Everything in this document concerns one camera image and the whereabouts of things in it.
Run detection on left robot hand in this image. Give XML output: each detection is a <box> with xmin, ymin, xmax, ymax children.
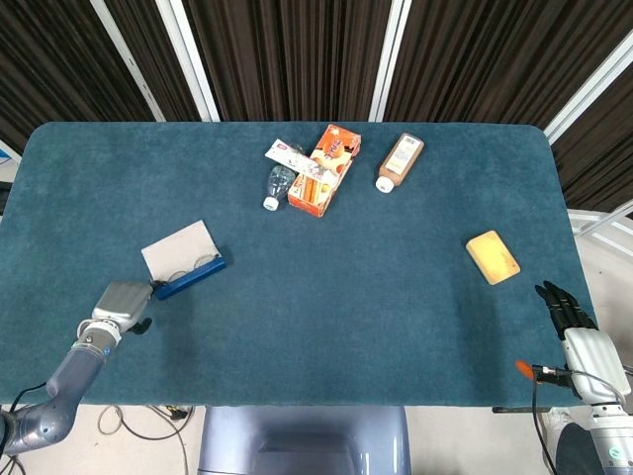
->
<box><xmin>91</xmin><ymin>279</ymin><xmax>167</xmax><ymax>335</ymax></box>

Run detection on blue glasses case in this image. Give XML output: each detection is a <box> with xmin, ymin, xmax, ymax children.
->
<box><xmin>140</xmin><ymin>220</ymin><xmax>227</xmax><ymax>301</ymax></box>

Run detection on black right hand cable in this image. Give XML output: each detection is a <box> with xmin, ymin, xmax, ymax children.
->
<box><xmin>529</xmin><ymin>378</ymin><xmax>560</xmax><ymax>475</ymax></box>

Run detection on orange carton box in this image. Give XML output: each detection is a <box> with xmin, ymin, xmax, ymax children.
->
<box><xmin>287</xmin><ymin>123</ymin><xmax>362</xmax><ymax>220</ymax></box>

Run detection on black wire-frame eyeglasses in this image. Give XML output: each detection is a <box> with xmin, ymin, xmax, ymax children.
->
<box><xmin>166</xmin><ymin>252</ymin><xmax>223</xmax><ymax>284</ymax></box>

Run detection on blue grey robot torso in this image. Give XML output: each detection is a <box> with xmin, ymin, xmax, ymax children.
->
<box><xmin>197</xmin><ymin>405</ymin><xmax>411</xmax><ymax>475</ymax></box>

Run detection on clear plastic bottle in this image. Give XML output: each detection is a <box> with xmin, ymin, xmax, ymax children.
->
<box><xmin>261</xmin><ymin>164</ymin><xmax>298</xmax><ymax>212</ymax></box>

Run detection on teal table cloth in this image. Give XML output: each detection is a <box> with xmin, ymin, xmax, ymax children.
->
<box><xmin>0</xmin><ymin>121</ymin><xmax>594</xmax><ymax>408</ymax></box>

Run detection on white toothpaste box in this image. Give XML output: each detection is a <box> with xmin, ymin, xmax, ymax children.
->
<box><xmin>264</xmin><ymin>139</ymin><xmax>337</xmax><ymax>179</ymax></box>

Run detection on brown bottle white cap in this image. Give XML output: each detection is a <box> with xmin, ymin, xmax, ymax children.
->
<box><xmin>374</xmin><ymin>132</ymin><xmax>425</xmax><ymax>194</ymax></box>

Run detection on white frame post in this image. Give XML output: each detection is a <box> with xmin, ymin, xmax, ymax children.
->
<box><xmin>90</xmin><ymin>0</ymin><xmax>166</xmax><ymax>123</ymax></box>
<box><xmin>368</xmin><ymin>0</ymin><xmax>412</xmax><ymax>123</ymax></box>
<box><xmin>154</xmin><ymin>0</ymin><xmax>222</xmax><ymax>123</ymax></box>
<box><xmin>543</xmin><ymin>32</ymin><xmax>633</xmax><ymax>144</ymax></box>

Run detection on grey floor cable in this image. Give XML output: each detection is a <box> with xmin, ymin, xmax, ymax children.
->
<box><xmin>96</xmin><ymin>404</ymin><xmax>194</xmax><ymax>442</ymax></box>

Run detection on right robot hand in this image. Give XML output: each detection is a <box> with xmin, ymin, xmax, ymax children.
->
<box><xmin>534</xmin><ymin>280</ymin><xmax>625</xmax><ymax>406</ymax></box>

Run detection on orange tipped black connector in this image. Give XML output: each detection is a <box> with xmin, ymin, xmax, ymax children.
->
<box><xmin>513</xmin><ymin>359</ymin><xmax>575</xmax><ymax>388</ymax></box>

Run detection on white metal rack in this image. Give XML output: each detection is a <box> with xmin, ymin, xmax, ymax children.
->
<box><xmin>566</xmin><ymin>205</ymin><xmax>633</xmax><ymax>248</ymax></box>

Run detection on white blue board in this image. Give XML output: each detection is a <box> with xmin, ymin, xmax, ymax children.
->
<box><xmin>0</xmin><ymin>139</ymin><xmax>24</xmax><ymax>184</ymax></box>

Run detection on yellow sponge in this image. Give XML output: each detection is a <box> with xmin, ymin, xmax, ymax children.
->
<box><xmin>465</xmin><ymin>230</ymin><xmax>522</xmax><ymax>286</ymax></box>

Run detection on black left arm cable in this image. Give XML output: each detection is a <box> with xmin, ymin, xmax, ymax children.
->
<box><xmin>7</xmin><ymin>381</ymin><xmax>49</xmax><ymax>417</ymax></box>

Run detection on dark brown pleated curtain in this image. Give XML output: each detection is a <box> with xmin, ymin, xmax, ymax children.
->
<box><xmin>0</xmin><ymin>0</ymin><xmax>633</xmax><ymax>214</ymax></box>

